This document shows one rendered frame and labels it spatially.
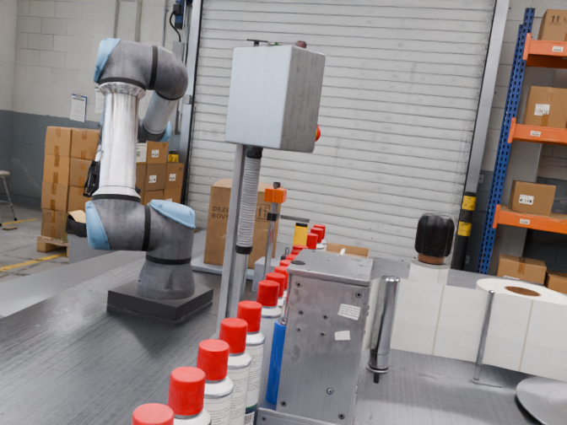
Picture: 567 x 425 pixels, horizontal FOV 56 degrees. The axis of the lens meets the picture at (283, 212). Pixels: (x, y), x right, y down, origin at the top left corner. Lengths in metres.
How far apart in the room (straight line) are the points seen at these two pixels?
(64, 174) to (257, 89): 4.17
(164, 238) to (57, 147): 3.86
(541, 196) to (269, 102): 3.91
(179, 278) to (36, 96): 6.39
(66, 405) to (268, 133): 0.59
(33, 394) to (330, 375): 0.54
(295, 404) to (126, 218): 0.72
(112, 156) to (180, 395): 0.92
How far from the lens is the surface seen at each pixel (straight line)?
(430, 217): 1.22
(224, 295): 1.19
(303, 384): 0.75
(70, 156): 5.09
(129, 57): 1.43
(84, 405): 1.00
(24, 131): 7.75
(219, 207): 1.79
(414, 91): 5.41
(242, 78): 1.08
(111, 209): 1.32
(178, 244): 1.35
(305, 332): 0.72
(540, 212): 4.78
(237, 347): 0.65
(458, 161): 5.36
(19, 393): 1.05
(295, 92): 1.00
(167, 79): 1.45
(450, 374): 1.16
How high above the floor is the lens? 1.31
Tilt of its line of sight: 8 degrees down
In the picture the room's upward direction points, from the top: 7 degrees clockwise
